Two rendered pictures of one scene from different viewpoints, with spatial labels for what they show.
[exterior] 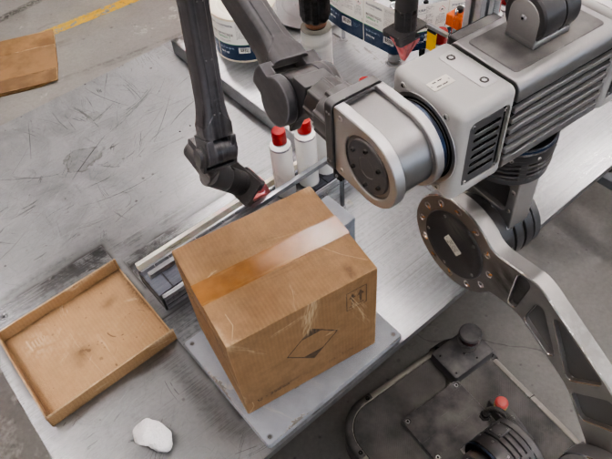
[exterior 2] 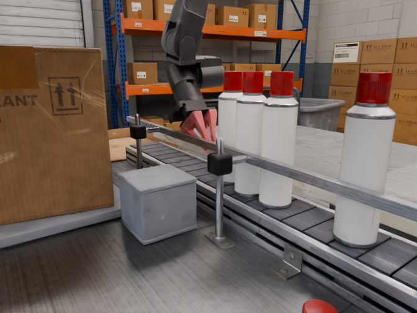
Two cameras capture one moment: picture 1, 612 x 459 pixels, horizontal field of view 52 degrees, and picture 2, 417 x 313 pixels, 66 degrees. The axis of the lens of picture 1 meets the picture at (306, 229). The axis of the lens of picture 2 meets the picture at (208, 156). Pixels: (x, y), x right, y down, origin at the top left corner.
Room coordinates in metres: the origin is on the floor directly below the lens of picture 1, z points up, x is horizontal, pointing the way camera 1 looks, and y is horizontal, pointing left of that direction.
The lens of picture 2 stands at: (1.04, -0.55, 1.09)
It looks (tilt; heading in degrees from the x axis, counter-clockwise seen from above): 15 degrees down; 90
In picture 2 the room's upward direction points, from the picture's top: straight up
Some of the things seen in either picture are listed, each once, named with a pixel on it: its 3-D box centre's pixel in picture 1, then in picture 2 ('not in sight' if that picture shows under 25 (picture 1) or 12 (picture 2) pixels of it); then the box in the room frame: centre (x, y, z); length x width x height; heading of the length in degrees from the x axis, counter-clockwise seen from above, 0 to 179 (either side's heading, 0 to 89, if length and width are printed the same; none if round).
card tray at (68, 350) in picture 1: (86, 336); (122, 142); (0.74, 0.50, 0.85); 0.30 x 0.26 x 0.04; 125
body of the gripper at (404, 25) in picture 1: (405, 19); not in sight; (1.39, -0.30, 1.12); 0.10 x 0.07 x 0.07; 125
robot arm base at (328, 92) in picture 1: (340, 111); not in sight; (0.69, -0.06, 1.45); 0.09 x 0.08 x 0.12; 120
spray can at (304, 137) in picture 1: (306, 151); (251, 134); (1.11, -0.02, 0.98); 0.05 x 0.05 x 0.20
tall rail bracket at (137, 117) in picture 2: not in sight; (147, 149); (0.90, 0.16, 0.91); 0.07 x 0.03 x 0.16; 35
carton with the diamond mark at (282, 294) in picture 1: (279, 299); (33, 123); (0.69, 0.07, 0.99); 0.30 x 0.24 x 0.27; 115
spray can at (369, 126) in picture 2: not in sight; (363, 161); (1.22, -0.18, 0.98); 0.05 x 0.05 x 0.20
